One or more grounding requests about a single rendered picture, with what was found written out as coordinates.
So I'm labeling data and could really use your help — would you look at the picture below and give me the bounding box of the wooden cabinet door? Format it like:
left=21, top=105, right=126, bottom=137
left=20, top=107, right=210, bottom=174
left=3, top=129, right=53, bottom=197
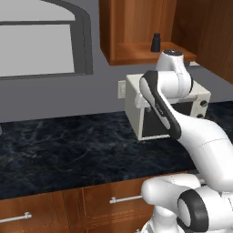
left=170, top=0, right=233, bottom=85

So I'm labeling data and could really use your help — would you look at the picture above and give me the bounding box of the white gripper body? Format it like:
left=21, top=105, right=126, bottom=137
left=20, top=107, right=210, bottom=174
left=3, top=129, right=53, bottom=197
left=134, top=93, right=152, bottom=109

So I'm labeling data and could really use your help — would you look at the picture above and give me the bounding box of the white toaster oven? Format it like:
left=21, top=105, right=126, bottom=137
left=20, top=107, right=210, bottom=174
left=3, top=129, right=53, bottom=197
left=124, top=73, right=212, bottom=142

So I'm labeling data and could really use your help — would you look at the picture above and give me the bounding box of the open wooden wall cabinet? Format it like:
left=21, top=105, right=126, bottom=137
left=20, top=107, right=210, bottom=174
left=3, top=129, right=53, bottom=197
left=98, top=0, right=198, bottom=66

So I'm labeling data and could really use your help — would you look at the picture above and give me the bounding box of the white wall socket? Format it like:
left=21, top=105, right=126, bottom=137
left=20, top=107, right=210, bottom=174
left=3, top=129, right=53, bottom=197
left=117, top=79, right=127, bottom=99

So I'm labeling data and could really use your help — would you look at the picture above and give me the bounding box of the wooden drawer front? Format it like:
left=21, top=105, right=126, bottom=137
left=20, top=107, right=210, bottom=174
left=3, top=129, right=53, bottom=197
left=0, top=190, right=71, bottom=233
left=62, top=177, right=158, bottom=233

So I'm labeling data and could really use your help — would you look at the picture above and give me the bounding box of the black shaker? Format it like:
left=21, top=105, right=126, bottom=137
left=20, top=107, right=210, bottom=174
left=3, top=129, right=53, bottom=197
left=150, top=32, right=162, bottom=53

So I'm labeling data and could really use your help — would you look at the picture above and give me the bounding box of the grey framed window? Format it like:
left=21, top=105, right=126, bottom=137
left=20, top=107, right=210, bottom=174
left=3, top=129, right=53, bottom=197
left=0, top=0, right=95, bottom=81

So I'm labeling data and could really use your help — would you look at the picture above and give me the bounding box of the silver drawer handle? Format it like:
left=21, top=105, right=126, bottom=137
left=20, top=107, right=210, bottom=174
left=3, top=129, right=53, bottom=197
left=0, top=211, right=33, bottom=225
left=109, top=195, right=144, bottom=205

